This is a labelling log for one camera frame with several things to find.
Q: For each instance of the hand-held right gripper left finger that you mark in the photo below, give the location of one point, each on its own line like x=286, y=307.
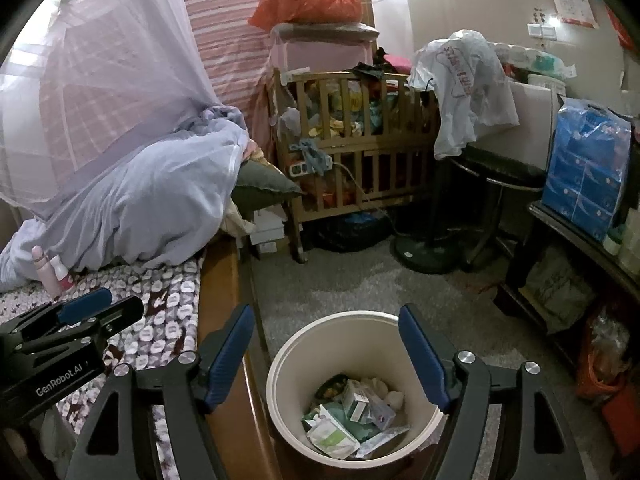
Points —
x=227, y=360

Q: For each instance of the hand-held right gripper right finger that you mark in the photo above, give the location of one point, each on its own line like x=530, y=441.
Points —
x=422, y=360

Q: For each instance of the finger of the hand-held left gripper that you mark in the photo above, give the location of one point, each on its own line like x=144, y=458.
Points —
x=85, y=305
x=115, y=312

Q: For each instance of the white trash bin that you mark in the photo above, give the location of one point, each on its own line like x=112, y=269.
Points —
x=300, y=360

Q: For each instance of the green plush cloth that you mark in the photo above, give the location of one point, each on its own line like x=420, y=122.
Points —
x=336, y=410

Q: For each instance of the green and white tissue pack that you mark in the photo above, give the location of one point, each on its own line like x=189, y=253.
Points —
x=332, y=435

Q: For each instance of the white bottle pink label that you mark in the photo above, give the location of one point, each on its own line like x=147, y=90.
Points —
x=62, y=275

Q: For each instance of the white crumpled tissue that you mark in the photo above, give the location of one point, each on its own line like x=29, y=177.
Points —
x=392, y=397

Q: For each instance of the printed fleece blanket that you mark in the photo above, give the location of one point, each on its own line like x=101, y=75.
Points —
x=165, y=310

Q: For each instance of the round black fan base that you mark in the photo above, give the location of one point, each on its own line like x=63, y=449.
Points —
x=425, y=255

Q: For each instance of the grey quilt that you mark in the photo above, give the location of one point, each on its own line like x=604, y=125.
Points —
x=150, y=200

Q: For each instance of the dark wooden cabinet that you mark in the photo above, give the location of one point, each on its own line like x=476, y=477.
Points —
x=515, y=270

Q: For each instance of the white cardboard boxes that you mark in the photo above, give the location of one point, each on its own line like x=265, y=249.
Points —
x=267, y=232

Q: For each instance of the black plastic bag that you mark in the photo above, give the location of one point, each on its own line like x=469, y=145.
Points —
x=350, y=232

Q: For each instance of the orange basket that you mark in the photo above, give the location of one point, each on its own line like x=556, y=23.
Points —
x=595, y=375

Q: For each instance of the grey pillow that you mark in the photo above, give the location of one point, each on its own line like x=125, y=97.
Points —
x=260, y=180

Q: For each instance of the black stool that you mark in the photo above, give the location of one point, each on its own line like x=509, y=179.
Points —
x=500, y=172

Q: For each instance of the white power strip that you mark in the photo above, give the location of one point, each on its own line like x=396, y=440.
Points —
x=300, y=167

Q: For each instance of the white mosquito net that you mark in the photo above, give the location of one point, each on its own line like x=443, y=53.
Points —
x=100, y=85

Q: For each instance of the white jar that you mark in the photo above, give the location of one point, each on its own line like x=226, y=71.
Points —
x=612, y=242

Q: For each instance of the wooden crib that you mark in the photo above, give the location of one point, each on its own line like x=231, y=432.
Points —
x=350, y=140

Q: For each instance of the blue tissue multipack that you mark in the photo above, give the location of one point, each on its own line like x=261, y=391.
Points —
x=585, y=170

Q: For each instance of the white appliance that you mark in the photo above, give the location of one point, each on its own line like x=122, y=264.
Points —
x=530, y=120

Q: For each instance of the white plastic bag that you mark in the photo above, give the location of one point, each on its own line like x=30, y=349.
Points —
x=460, y=90

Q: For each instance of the pink striped curtain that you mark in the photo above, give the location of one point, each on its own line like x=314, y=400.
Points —
x=225, y=35

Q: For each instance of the pink fabric storage box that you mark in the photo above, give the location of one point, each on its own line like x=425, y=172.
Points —
x=320, y=55

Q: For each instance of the toilet roll pack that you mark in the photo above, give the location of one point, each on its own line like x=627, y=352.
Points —
x=545, y=62

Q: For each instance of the orange plastic bag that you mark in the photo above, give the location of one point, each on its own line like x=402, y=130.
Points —
x=310, y=2

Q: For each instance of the wooden bed frame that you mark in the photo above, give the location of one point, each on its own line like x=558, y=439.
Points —
x=220, y=280

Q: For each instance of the white light switch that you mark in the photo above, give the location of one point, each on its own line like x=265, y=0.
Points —
x=542, y=31

